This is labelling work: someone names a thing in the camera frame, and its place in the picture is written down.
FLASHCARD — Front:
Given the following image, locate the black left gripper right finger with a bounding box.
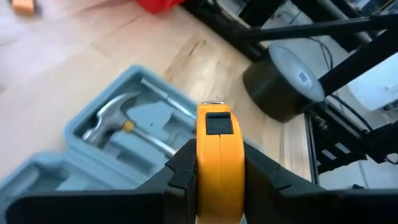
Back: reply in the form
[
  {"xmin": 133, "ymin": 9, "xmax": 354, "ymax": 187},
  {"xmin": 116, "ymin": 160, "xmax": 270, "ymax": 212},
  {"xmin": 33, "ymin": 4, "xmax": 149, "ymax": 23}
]
[{"xmin": 244, "ymin": 141, "xmax": 398, "ymax": 224}]

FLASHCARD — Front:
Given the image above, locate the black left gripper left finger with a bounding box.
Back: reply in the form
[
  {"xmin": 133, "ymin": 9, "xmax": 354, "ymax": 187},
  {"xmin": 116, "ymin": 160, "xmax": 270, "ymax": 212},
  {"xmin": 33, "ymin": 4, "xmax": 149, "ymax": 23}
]
[{"xmin": 6, "ymin": 138, "xmax": 198, "ymax": 224}]

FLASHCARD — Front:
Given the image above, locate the grey plastic tool case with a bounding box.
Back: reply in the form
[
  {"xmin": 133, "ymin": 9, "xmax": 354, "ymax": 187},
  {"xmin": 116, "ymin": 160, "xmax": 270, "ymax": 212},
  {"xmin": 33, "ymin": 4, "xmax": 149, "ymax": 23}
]
[{"xmin": 0, "ymin": 63, "xmax": 200, "ymax": 224}]

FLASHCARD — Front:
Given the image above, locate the yellow tape measure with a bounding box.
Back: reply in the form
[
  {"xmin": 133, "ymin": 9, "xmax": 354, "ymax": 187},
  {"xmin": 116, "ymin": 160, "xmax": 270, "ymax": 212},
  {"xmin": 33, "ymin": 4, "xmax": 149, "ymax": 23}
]
[{"xmin": 195, "ymin": 101, "xmax": 246, "ymax": 224}]

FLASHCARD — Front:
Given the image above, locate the red plastic bin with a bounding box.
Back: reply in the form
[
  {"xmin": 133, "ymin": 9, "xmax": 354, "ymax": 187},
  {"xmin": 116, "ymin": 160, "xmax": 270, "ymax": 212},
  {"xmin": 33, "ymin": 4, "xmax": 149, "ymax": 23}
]
[{"xmin": 135, "ymin": 0, "xmax": 187, "ymax": 14}]

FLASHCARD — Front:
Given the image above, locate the grey duct tape roll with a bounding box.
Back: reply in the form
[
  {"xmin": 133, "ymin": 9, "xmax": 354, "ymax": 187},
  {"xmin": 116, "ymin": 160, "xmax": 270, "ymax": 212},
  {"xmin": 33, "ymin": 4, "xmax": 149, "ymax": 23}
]
[{"xmin": 242, "ymin": 42, "xmax": 326, "ymax": 124}]

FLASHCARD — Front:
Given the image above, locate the black aluminium table frame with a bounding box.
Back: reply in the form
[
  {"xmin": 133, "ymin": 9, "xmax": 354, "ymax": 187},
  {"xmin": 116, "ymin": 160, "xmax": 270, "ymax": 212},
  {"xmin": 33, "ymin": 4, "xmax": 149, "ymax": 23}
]
[{"xmin": 182, "ymin": 0, "xmax": 398, "ymax": 184}]

